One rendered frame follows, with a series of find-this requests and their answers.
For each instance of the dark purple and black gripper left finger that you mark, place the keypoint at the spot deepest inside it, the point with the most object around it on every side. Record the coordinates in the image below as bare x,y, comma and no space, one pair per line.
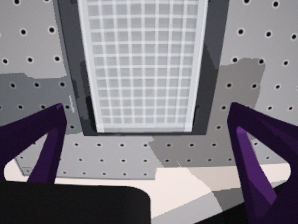
17,136

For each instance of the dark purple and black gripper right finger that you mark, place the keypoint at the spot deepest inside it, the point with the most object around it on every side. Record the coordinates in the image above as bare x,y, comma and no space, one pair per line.
260,200

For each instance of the dark grey rectangular frame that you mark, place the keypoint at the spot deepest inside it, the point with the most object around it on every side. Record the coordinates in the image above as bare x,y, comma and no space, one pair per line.
213,43

